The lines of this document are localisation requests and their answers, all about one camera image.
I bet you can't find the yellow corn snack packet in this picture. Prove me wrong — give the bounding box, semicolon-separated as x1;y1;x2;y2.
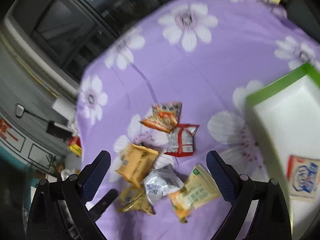
168;164;221;223

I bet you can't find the silver white snack packet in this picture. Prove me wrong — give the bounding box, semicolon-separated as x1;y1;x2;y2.
143;164;184;206

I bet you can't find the orange chips snack packet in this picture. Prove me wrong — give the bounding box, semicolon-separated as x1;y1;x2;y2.
140;102;182;133

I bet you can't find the white blue snack packet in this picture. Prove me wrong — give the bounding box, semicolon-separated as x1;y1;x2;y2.
286;155;319;203

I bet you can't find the gold crinkled snack packet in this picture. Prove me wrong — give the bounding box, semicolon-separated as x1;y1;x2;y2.
117;186;156;215

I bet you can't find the yellow biscuit snack packet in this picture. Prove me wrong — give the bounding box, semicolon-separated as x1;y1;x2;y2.
116;144;159;188

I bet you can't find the green white cardboard box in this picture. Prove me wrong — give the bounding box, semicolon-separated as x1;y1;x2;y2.
246;63;319;239

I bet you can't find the red silver snack packet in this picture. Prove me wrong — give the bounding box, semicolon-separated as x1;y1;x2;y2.
164;124;199;158

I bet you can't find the purple floral tablecloth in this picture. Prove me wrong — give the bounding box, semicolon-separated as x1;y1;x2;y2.
75;0;320;240

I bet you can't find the dark glass cabinet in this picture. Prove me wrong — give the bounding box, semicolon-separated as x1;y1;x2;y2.
11;0;161;82

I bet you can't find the dark grey sofa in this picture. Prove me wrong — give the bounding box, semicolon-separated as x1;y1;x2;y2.
285;0;319;43

